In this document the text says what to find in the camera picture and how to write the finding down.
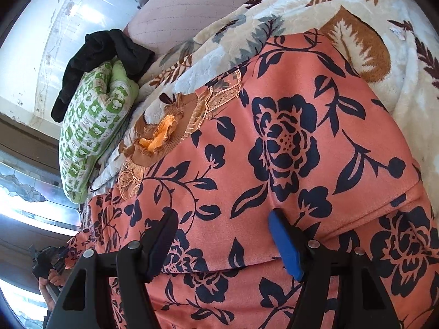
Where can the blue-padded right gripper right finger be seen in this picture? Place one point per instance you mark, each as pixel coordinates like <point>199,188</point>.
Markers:
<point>363,301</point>

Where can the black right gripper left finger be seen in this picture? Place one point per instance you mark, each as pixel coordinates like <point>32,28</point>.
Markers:
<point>85,301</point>

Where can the orange floral print garment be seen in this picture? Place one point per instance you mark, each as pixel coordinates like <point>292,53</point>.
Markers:
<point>293,128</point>

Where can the left hand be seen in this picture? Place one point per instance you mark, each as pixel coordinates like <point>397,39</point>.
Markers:
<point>58,280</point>

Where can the stained glass window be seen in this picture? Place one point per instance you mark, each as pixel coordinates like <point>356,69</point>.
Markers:
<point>37,203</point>

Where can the green white patterned pillow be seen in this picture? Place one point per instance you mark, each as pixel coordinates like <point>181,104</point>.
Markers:
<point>97,110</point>

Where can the black cloth on pillow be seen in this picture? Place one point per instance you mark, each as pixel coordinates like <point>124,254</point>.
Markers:
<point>100,47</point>

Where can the cream leaf pattern blanket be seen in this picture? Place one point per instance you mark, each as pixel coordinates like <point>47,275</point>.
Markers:
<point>390,43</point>

